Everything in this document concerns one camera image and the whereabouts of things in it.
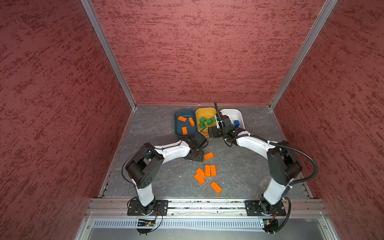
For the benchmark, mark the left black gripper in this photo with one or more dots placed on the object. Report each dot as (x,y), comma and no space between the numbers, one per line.
(199,157)

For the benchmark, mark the aluminium front rail frame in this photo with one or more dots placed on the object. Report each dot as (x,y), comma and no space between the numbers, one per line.
(204,214)

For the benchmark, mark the left aluminium corner post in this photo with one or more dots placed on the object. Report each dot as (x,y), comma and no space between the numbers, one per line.
(92,15)

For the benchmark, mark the dark teal plastic bin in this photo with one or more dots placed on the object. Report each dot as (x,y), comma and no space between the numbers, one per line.
(178,124)

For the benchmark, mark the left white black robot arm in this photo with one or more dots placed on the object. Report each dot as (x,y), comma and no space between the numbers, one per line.
(142,167)

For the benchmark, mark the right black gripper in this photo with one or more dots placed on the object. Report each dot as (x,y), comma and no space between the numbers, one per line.
(215,134)

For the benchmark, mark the white plastic bin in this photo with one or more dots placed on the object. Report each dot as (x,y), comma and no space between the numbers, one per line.
(233,115)

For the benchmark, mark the aluminium corner post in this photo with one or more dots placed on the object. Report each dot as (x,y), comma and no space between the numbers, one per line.
(304,49)
(92,15)

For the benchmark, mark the yellow plastic bin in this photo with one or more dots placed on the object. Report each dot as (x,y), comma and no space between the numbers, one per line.
(206,118)

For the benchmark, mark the orange lego bottom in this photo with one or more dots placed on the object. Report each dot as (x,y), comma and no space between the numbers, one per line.
(216,187)

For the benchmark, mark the left circuit board with wires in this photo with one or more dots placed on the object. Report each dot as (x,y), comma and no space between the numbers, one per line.
(145,226)

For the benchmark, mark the right aluminium corner post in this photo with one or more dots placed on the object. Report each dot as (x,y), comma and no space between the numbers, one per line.
(304,49)

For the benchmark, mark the orange lego large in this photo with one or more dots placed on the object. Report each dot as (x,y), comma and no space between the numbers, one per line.
(200,176)

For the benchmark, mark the right circuit board with wires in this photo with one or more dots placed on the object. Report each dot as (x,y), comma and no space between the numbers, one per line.
(270,226)

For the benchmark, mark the circuit board with wires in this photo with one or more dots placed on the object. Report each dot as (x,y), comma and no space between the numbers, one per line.
(270,226)
(145,226)

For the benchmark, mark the blue lego small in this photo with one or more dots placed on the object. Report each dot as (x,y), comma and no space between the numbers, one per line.
(237,124)

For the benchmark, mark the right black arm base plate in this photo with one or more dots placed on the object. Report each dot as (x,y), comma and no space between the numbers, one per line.
(256,208)

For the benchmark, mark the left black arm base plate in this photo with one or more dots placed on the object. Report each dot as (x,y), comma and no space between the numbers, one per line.
(155,208)

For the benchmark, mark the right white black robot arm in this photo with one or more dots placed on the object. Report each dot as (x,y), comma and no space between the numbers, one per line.
(283,163)

